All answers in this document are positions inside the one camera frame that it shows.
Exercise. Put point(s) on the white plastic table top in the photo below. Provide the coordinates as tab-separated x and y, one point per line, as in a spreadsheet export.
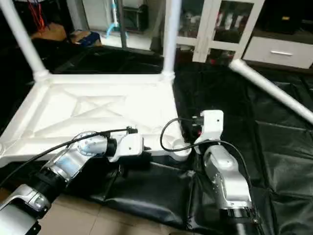
98	107

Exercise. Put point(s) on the white plastic table leg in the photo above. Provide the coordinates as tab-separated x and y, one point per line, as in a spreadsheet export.
171	39
274	85
22	39

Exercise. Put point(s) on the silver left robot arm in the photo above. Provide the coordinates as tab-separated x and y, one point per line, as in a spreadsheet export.
68	161

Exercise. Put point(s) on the black work mat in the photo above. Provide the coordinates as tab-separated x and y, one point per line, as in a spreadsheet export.
274	156

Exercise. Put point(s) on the white glass door cabinet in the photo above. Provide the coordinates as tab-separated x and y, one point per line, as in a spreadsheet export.
203	29

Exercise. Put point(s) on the white drawer unit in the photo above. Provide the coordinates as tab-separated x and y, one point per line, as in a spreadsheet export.
281	53

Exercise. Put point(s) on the grey metal pole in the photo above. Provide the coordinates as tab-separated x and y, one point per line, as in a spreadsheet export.
122	24

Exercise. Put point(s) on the brown cardboard box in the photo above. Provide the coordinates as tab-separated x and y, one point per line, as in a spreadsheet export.
84	38

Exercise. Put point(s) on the light blue mop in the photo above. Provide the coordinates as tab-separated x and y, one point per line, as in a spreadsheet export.
113	22

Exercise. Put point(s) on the black tv cabinet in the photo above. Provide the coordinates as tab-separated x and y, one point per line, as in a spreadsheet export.
288	17

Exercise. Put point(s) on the white appliance cabinet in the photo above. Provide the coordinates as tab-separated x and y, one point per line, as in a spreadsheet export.
98	12

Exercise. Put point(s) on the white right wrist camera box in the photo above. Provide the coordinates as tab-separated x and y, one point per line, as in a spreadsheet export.
211	125

